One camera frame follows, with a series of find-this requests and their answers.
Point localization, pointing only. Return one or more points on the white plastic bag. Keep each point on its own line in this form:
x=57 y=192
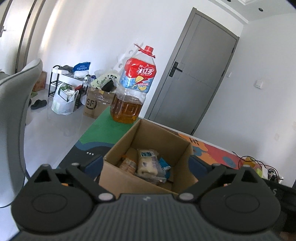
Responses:
x=64 y=99

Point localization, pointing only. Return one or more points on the grey door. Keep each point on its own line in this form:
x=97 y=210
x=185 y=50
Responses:
x=204 y=51

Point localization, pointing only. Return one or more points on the white perforated board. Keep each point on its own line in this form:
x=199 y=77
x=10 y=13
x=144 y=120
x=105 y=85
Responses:
x=122 y=58

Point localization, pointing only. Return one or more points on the black slipper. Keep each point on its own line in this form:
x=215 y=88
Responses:
x=38 y=104

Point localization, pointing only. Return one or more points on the blue plastic bag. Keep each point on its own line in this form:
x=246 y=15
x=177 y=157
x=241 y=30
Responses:
x=84 y=66

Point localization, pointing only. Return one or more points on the yellow box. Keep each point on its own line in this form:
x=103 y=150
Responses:
x=249 y=161

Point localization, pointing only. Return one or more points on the large iced tea bottle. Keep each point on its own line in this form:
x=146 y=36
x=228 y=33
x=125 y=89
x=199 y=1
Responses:
x=134 y=84

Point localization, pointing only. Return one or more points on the white wall switch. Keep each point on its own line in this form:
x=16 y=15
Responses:
x=258 y=84

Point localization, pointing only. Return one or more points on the brown cardboard box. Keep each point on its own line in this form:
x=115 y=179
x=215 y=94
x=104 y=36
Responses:
x=174 y=149

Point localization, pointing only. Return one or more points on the black door handle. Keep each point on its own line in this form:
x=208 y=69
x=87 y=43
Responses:
x=174 y=68

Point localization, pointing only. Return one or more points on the blue snack packet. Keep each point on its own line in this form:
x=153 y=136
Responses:
x=165 y=168

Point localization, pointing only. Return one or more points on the colourful table mat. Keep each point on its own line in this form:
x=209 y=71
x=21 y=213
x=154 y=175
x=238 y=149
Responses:
x=104 y=133

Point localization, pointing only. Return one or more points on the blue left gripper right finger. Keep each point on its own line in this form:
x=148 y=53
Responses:
x=198 y=167

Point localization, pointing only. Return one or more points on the white power strip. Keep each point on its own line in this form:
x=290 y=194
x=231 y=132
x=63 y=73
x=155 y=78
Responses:
x=274 y=176

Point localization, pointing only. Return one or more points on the grey chair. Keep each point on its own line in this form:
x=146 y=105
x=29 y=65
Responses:
x=15 y=94

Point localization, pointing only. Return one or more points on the orange wrapped snack pack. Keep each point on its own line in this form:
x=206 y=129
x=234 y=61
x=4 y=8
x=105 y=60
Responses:
x=128 y=165

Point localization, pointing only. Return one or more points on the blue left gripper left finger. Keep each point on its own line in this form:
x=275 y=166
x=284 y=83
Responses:
x=93 y=167

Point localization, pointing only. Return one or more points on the small brown carton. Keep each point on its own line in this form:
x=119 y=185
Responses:
x=40 y=83

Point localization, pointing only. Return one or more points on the SF cardboard box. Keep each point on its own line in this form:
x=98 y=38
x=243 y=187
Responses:
x=96 y=102

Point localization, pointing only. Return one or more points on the black shoe rack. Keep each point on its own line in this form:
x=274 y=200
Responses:
x=61 y=75

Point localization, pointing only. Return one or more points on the cream wrapped bread pack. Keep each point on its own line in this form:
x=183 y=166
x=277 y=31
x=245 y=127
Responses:
x=147 y=162

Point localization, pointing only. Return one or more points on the panda print bag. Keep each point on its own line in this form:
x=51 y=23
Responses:
x=107 y=82

